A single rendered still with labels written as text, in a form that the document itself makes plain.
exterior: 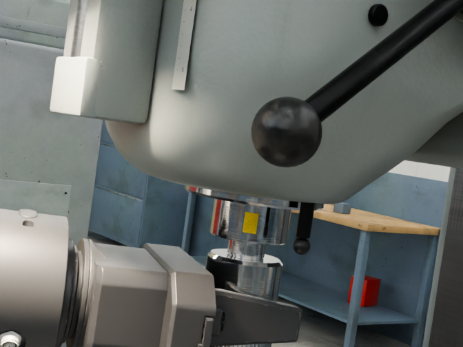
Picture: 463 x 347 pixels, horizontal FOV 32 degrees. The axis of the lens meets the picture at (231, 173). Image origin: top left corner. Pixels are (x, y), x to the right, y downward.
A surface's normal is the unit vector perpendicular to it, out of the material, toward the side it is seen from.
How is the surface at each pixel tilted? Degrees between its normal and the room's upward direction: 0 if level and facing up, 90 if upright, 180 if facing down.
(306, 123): 73
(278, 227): 90
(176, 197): 90
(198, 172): 137
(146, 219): 90
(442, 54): 90
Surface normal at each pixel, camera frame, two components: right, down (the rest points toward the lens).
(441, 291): -0.81, -0.08
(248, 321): 0.28, 0.09
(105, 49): 0.57, 0.12
